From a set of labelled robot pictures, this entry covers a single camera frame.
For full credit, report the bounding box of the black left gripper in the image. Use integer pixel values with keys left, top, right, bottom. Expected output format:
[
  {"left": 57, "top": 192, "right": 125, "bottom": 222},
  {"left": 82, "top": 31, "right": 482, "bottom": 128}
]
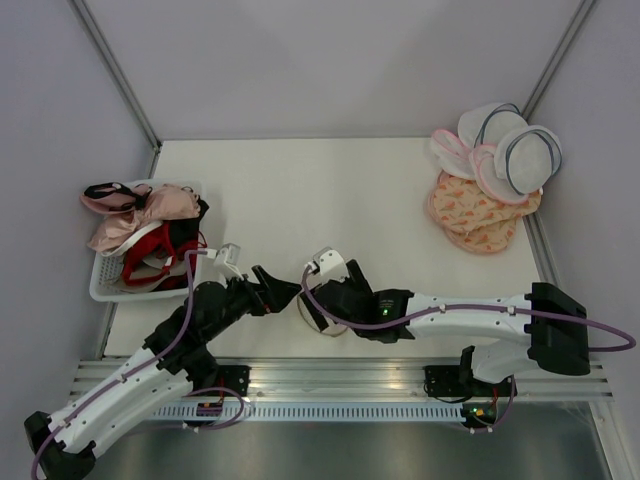
[{"left": 203, "top": 265, "right": 301, "bottom": 341}]

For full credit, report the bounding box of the round beige mesh laundry bag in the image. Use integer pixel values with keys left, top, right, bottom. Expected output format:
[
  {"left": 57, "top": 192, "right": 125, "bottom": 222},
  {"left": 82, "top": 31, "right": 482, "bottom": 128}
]
[{"left": 297, "top": 293, "right": 347, "bottom": 338}]

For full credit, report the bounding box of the pink satin bra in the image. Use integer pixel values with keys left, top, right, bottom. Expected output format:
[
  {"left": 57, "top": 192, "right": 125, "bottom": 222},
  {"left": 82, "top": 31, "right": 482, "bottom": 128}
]
[{"left": 88, "top": 184, "right": 200, "bottom": 254}]

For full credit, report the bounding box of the pink black item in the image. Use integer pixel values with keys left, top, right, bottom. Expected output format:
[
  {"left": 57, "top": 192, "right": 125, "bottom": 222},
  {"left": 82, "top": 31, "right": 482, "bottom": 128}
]
[{"left": 80, "top": 182, "right": 152, "bottom": 216}]

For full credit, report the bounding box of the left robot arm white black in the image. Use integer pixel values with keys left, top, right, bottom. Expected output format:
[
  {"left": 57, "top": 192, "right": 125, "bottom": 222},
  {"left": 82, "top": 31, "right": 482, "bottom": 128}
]
[{"left": 24, "top": 266, "right": 301, "bottom": 479}]

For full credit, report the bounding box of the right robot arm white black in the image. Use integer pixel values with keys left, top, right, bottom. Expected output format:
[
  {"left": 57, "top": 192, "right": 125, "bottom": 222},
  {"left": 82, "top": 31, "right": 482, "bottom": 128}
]
[{"left": 301, "top": 260, "right": 591, "bottom": 397}]

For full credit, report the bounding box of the black bra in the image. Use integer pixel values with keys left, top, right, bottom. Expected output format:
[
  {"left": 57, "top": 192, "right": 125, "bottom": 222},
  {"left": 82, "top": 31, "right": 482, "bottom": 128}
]
[{"left": 168, "top": 198, "right": 209, "bottom": 247}]

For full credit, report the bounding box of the red bra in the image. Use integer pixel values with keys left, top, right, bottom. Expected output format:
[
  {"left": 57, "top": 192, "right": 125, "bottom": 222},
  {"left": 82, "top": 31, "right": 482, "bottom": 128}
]
[{"left": 121, "top": 221, "right": 207, "bottom": 279}]

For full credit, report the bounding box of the orange floral bag lower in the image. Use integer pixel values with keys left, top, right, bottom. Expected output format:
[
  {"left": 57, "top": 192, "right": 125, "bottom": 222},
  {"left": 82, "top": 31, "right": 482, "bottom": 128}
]
[{"left": 444, "top": 219, "right": 517, "bottom": 255}]

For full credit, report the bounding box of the white pink-trim mesh bag left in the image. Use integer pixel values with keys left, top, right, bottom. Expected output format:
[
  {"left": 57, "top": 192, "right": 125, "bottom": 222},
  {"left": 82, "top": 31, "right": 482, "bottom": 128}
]
[{"left": 429, "top": 129, "right": 475, "bottom": 180}]

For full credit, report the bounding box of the white pink-trim mesh bag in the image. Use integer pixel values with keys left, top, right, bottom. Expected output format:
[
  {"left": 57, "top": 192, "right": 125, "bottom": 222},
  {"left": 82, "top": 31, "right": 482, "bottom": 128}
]
[
  {"left": 469, "top": 144, "right": 529, "bottom": 205},
  {"left": 429, "top": 129, "right": 475, "bottom": 180}
]

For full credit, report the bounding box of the white pink-trim mesh bag right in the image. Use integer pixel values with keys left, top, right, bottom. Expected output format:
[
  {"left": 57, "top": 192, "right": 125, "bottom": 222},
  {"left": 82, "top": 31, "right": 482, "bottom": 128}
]
[{"left": 469, "top": 144, "right": 529, "bottom": 205}]

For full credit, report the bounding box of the white blue-trim mesh bag rear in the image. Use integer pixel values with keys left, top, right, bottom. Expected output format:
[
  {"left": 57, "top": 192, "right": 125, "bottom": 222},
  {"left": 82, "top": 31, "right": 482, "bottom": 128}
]
[{"left": 457, "top": 102, "right": 528, "bottom": 149}]

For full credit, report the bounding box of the white blue-trim mesh bag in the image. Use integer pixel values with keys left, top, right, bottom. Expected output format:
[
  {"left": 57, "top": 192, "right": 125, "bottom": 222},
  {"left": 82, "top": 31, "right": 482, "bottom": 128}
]
[
  {"left": 457, "top": 102, "right": 528, "bottom": 149},
  {"left": 494, "top": 125, "right": 563, "bottom": 195}
]

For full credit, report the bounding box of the white blue-trim mesh bag front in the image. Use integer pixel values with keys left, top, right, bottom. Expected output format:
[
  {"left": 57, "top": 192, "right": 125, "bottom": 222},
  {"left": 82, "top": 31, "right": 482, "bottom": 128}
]
[{"left": 494, "top": 125, "right": 563, "bottom": 195}]

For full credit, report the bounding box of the white plastic basket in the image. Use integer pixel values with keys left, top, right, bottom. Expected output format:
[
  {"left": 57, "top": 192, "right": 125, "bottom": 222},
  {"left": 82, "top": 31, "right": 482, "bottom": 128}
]
[{"left": 89, "top": 179, "right": 207, "bottom": 303}]

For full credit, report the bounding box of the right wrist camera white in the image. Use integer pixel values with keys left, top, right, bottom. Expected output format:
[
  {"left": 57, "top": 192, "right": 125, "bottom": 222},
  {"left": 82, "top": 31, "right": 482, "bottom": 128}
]
[{"left": 308, "top": 247, "right": 349, "bottom": 282}]

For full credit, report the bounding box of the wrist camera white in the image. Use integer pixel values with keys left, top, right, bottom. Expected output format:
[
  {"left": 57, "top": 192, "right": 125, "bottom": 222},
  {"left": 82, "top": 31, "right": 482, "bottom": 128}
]
[
  {"left": 308, "top": 247, "right": 349, "bottom": 282},
  {"left": 213, "top": 243, "right": 243, "bottom": 281}
]

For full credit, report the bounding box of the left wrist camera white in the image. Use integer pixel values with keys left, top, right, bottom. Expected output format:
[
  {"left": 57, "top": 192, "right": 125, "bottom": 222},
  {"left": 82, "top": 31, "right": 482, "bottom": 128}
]
[{"left": 213, "top": 243, "right": 243, "bottom": 281}]

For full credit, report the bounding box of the aluminium table edge rail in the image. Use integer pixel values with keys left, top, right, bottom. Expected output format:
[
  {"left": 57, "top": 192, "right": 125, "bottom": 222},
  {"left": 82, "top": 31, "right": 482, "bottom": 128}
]
[{"left": 74, "top": 354, "right": 614, "bottom": 401}]

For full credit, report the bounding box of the white slotted cable duct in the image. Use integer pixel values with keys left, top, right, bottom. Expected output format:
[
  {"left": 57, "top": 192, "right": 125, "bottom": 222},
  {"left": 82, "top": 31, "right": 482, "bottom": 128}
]
[{"left": 151, "top": 400, "right": 464, "bottom": 423}]

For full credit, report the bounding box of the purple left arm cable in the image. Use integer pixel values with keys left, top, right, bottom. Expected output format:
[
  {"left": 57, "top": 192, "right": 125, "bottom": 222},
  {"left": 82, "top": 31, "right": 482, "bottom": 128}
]
[{"left": 29, "top": 248, "right": 221, "bottom": 479}]

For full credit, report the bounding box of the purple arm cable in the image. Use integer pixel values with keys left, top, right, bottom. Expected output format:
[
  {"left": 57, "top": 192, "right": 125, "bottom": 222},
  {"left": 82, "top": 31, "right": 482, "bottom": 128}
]
[
  {"left": 29, "top": 248, "right": 221, "bottom": 479},
  {"left": 299, "top": 264, "right": 637, "bottom": 355}
]

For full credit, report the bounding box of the right side aluminium rail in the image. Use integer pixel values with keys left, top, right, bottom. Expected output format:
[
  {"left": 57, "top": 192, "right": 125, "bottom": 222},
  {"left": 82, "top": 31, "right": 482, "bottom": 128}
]
[{"left": 522, "top": 217, "right": 584, "bottom": 364}]

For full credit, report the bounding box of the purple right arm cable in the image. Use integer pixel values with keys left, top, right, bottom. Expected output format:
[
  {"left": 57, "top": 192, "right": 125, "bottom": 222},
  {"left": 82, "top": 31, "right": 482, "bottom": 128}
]
[{"left": 299, "top": 264, "right": 637, "bottom": 355}]

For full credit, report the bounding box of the left aluminium frame post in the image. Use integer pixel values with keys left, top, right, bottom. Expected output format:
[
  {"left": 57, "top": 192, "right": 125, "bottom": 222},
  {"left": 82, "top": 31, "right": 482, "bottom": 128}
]
[{"left": 69, "top": 0, "right": 162, "bottom": 152}]

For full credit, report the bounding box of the aluminium frame post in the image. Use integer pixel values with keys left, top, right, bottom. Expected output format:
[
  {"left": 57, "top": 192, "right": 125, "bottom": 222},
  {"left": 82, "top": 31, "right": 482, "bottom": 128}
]
[
  {"left": 69, "top": 0, "right": 162, "bottom": 152},
  {"left": 521, "top": 0, "right": 600, "bottom": 121}
]

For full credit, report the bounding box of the right aluminium frame post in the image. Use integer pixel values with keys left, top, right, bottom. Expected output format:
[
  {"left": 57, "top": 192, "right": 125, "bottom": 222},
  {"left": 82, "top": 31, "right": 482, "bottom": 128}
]
[{"left": 521, "top": 0, "right": 600, "bottom": 121}]

